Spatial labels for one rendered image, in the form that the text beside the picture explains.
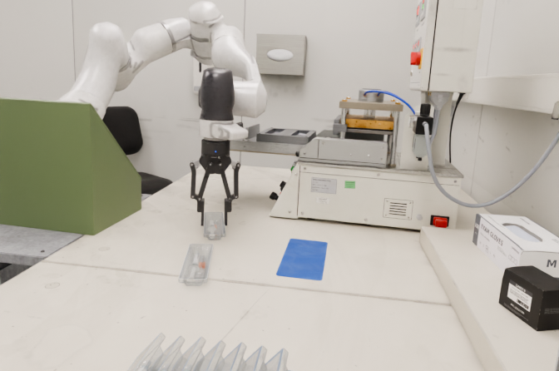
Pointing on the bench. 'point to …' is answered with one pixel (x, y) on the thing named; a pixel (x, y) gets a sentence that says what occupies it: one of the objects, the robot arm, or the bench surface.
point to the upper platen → (369, 123)
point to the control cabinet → (444, 42)
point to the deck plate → (398, 168)
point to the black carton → (531, 296)
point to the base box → (368, 197)
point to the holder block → (286, 136)
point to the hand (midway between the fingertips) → (214, 213)
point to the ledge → (486, 304)
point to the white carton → (516, 242)
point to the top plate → (373, 101)
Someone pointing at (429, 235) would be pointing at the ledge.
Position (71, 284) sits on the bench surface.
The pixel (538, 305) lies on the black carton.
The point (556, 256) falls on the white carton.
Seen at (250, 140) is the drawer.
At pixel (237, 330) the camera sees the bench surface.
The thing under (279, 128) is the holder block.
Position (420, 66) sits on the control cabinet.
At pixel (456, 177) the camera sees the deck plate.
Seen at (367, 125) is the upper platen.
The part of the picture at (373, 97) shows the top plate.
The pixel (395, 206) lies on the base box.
